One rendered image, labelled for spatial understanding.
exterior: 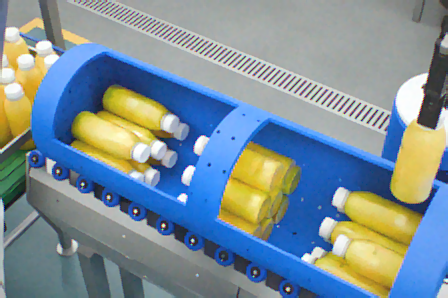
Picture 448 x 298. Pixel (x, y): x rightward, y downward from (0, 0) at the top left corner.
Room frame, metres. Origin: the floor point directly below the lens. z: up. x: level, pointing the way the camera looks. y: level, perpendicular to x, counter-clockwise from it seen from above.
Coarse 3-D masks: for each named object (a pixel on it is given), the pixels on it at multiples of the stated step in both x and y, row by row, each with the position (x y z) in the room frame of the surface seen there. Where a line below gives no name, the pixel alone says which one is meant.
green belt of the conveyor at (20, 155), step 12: (12, 156) 1.16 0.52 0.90; (24, 156) 1.16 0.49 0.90; (0, 168) 1.12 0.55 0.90; (12, 168) 1.12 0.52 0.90; (24, 168) 1.13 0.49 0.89; (0, 180) 1.08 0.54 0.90; (12, 180) 1.09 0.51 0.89; (24, 180) 1.10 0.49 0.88; (0, 192) 1.05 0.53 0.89; (12, 192) 1.06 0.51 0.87
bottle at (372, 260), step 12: (348, 240) 0.74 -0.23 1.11; (360, 240) 0.73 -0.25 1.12; (348, 252) 0.71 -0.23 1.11; (360, 252) 0.70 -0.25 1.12; (372, 252) 0.70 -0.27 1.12; (384, 252) 0.70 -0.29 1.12; (396, 252) 0.70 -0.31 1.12; (348, 264) 0.70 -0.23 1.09; (360, 264) 0.69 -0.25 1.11; (372, 264) 0.68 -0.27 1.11; (384, 264) 0.68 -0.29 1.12; (396, 264) 0.67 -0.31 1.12; (372, 276) 0.67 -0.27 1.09; (384, 276) 0.66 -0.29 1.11; (396, 276) 0.66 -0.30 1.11
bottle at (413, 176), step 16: (416, 128) 0.73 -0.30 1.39; (416, 144) 0.72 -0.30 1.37; (432, 144) 0.71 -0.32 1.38; (400, 160) 0.73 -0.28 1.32; (416, 160) 0.71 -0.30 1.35; (432, 160) 0.71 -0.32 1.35; (400, 176) 0.72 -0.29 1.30; (416, 176) 0.71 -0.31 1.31; (432, 176) 0.71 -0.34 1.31; (400, 192) 0.72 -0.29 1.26; (416, 192) 0.71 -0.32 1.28
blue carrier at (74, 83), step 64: (64, 64) 1.11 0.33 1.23; (128, 64) 1.22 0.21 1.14; (64, 128) 1.10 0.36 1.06; (192, 128) 1.12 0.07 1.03; (256, 128) 0.91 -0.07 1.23; (128, 192) 0.89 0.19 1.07; (192, 192) 0.82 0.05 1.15; (320, 192) 0.94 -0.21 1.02; (384, 192) 0.89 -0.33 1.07; (256, 256) 0.73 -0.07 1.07
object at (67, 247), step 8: (24, 192) 1.22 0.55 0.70; (16, 200) 1.19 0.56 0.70; (8, 208) 1.16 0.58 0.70; (32, 216) 1.45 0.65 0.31; (24, 224) 1.42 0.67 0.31; (16, 232) 1.38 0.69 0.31; (8, 240) 1.35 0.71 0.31; (64, 240) 1.53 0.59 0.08; (72, 240) 1.58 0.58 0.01; (64, 248) 1.53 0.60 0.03; (72, 248) 1.54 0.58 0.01; (64, 256) 1.51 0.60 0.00
